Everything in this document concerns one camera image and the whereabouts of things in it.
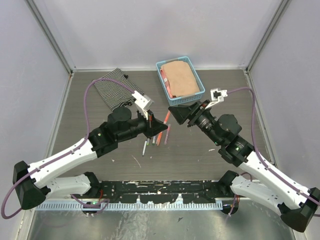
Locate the grey slotted cable duct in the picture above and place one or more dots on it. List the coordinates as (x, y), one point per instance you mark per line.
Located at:
(71, 205)

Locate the white pen blue end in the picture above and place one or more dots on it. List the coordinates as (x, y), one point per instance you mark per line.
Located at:
(144, 147)

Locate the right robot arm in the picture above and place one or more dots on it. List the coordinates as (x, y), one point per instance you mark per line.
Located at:
(294, 203)

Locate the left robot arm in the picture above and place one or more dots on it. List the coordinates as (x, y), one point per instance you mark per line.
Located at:
(36, 182)

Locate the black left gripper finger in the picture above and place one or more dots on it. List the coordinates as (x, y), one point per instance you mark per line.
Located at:
(155, 129)
(153, 121)

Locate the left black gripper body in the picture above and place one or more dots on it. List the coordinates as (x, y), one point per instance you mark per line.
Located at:
(138, 127)

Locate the black white striped cloth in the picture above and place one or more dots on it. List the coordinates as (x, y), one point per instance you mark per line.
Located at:
(113, 94)

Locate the peach folded towel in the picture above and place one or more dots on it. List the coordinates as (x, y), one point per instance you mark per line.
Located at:
(179, 79)

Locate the white marker green end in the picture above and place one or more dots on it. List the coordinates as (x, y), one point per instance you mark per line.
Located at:
(154, 140)

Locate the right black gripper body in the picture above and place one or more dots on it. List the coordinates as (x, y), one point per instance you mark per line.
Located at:
(205, 121)

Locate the orange highlighter pen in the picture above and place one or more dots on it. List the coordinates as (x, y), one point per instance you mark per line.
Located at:
(166, 119)

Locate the purple highlighter pen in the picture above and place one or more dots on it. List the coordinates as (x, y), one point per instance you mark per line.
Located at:
(166, 136)

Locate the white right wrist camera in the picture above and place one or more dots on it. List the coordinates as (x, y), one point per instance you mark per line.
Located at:
(217, 96)

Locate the light blue plastic basket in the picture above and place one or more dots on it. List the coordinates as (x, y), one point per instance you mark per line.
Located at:
(186, 99)

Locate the salmon orange pen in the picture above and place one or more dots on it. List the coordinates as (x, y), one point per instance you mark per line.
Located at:
(159, 139)

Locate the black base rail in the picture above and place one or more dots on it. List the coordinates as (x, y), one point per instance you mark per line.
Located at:
(160, 192)

